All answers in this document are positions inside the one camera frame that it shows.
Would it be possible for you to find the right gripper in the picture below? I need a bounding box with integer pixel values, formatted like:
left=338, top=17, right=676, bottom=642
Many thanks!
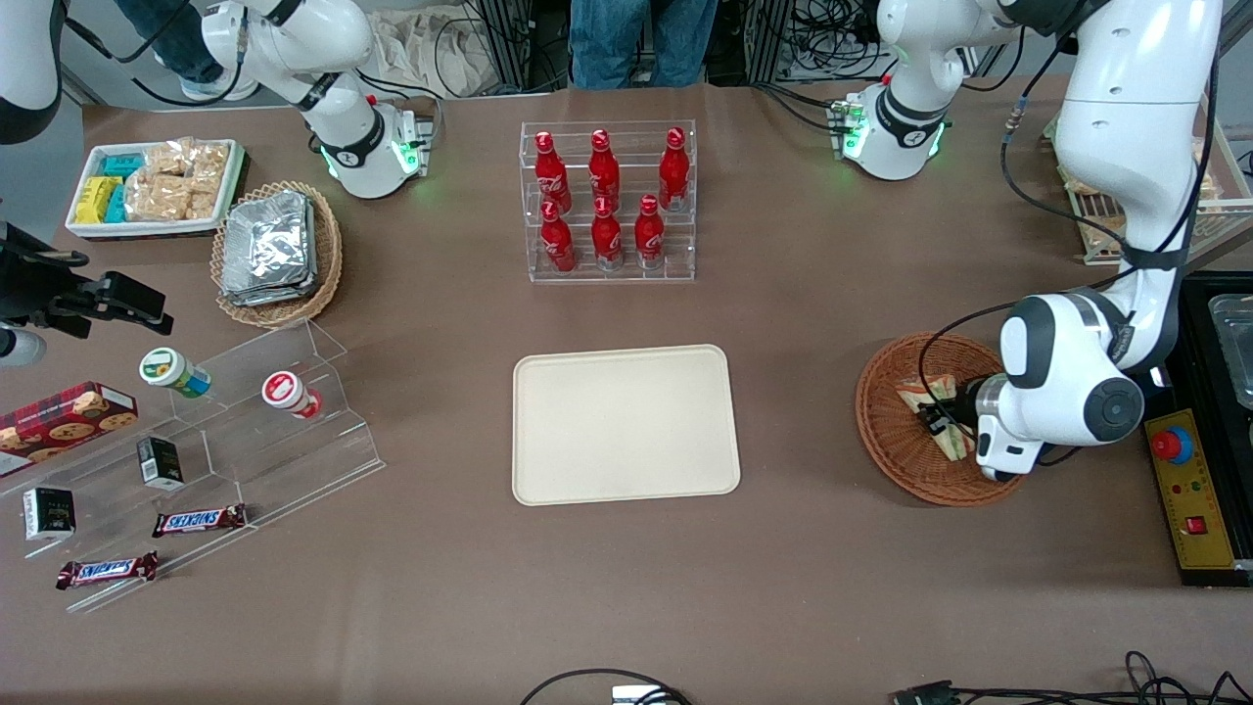
left=0, top=223, right=174, bottom=367

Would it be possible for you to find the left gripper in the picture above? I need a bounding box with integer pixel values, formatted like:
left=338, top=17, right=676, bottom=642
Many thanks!
left=918, top=377, right=1044, bottom=483

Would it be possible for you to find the triangle sandwich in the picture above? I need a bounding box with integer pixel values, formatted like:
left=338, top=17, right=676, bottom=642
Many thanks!
left=897, top=372, right=977, bottom=461

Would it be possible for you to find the white rectangular snack tray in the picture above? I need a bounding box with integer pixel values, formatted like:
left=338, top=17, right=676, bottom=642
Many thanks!
left=66, top=140, right=246, bottom=242

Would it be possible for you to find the brown round wicker basket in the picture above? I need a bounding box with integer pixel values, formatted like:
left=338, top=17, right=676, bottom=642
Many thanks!
left=855, top=332, right=1031, bottom=507

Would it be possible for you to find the light tan wicker basket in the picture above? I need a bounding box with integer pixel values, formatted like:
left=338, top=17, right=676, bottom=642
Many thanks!
left=210, top=181, right=344, bottom=329

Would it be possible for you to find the cream plastic tray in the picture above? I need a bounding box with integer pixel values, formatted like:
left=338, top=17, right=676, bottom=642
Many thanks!
left=512, top=344, right=742, bottom=507

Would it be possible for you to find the yellow snack pack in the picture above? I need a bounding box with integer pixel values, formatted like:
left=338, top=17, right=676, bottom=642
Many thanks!
left=75, top=176, right=120, bottom=225

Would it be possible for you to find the green lid cup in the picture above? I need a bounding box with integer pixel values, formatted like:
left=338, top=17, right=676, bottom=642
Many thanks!
left=139, top=348, right=211, bottom=400

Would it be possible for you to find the red cookie box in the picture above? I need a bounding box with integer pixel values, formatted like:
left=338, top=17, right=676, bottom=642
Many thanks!
left=0, top=382, right=139, bottom=478

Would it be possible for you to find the silver foil packet stack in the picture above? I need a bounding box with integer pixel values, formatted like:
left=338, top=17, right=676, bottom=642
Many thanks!
left=220, top=191, right=317, bottom=307

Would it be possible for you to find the small black box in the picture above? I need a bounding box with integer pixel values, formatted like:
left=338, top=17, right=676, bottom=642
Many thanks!
left=137, top=437, right=185, bottom=491
left=23, top=487, right=76, bottom=542

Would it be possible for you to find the red lid cup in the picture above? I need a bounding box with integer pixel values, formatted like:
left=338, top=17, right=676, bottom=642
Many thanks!
left=261, top=370, right=324, bottom=420

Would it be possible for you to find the black appliance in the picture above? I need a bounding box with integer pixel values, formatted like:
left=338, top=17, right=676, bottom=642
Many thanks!
left=1140, top=274, right=1253, bottom=588

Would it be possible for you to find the yellow control panel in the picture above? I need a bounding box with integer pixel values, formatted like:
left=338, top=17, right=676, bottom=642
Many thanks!
left=1143, top=408, right=1240, bottom=572

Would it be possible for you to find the person with white shoe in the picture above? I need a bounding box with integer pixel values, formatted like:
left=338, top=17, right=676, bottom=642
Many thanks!
left=116, top=0, right=261, bottom=104

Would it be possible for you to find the clear acrylic stepped shelf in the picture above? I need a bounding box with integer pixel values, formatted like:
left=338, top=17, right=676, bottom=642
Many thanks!
left=0, top=318, right=386, bottom=615

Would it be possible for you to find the brown chocolate bar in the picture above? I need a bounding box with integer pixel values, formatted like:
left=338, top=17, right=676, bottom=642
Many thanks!
left=153, top=504, right=248, bottom=539
left=56, top=551, right=160, bottom=590

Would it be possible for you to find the steel pan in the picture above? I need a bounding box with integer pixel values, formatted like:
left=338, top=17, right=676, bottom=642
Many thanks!
left=1209, top=294, right=1253, bottom=412

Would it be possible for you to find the red cola bottle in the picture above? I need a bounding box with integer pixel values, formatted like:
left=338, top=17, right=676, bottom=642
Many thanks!
left=588, top=128, right=622, bottom=212
left=658, top=127, right=690, bottom=212
left=534, top=131, right=573, bottom=212
left=634, top=194, right=667, bottom=270
left=591, top=196, right=624, bottom=271
left=540, top=201, right=577, bottom=273

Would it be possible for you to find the clear acrylic bottle rack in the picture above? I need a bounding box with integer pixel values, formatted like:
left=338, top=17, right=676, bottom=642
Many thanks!
left=521, top=120, right=697, bottom=284

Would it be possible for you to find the white cloth bag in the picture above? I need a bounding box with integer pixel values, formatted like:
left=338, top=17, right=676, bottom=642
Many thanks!
left=370, top=8, right=512, bottom=99

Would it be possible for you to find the person in blue jeans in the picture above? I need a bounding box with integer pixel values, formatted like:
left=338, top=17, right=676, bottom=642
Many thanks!
left=570, top=0, right=720, bottom=90

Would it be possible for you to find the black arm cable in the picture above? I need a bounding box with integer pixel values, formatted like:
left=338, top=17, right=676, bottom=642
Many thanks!
left=918, top=34, right=1137, bottom=422

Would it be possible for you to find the black tangled cable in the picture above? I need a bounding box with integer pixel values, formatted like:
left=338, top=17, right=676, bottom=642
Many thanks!
left=954, top=650, right=1253, bottom=705

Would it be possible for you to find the white wire rack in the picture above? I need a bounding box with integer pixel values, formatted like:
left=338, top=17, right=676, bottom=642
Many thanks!
left=1043, top=108, right=1253, bottom=267

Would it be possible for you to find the black cable bundle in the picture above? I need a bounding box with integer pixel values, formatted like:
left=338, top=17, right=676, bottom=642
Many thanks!
left=773, top=0, right=887, bottom=84

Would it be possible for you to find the black looped cable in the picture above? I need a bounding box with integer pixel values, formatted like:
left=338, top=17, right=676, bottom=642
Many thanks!
left=519, top=669, right=691, bottom=705

